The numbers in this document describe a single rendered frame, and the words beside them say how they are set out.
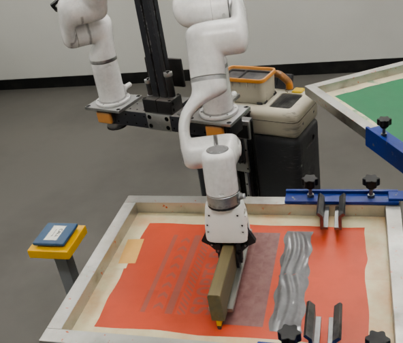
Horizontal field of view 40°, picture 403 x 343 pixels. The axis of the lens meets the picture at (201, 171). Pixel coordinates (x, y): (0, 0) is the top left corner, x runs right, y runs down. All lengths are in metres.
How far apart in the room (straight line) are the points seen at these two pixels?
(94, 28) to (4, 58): 4.26
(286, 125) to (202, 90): 1.06
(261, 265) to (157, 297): 0.27
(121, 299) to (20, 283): 1.85
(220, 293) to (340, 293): 0.29
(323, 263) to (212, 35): 0.61
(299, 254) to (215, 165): 0.37
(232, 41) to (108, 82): 0.78
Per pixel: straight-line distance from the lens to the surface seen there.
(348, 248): 1.46
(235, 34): 1.29
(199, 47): 1.29
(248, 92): 2.38
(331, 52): 5.11
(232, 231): 1.30
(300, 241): 1.48
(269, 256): 1.44
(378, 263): 1.42
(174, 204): 1.64
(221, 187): 1.23
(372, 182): 1.52
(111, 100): 2.00
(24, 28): 5.89
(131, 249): 1.55
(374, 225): 1.54
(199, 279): 1.41
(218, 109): 1.74
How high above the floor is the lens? 1.86
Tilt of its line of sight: 30 degrees down
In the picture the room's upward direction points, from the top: 9 degrees counter-clockwise
